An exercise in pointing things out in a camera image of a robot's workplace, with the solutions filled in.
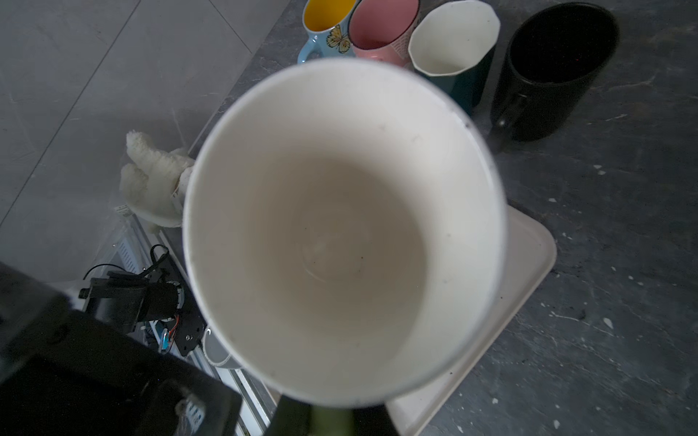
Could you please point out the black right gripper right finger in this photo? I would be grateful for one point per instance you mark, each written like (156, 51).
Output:
(374, 421)

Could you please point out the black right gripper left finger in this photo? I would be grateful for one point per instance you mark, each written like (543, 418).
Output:
(291, 418)

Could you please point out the dark green mug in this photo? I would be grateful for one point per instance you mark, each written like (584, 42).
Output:
(453, 47)

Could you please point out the pink ghost pattern mug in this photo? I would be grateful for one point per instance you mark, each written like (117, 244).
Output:
(380, 30)

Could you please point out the blue butterfly mug yellow inside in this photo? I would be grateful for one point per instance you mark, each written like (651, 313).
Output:
(326, 24)

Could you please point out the black mug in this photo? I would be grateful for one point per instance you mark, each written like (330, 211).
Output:
(550, 63)

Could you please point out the light green mug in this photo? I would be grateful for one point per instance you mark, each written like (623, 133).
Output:
(326, 421)

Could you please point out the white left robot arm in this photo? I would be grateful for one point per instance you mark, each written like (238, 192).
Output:
(65, 373)

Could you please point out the grey mug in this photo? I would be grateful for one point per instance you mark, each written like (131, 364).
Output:
(215, 353)

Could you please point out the white mug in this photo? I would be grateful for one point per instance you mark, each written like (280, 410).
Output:
(345, 231)

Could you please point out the beige plastic tray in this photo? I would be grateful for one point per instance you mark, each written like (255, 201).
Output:
(531, 256)

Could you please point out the white plush dog toy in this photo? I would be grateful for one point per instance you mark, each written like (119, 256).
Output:
(154, 183)

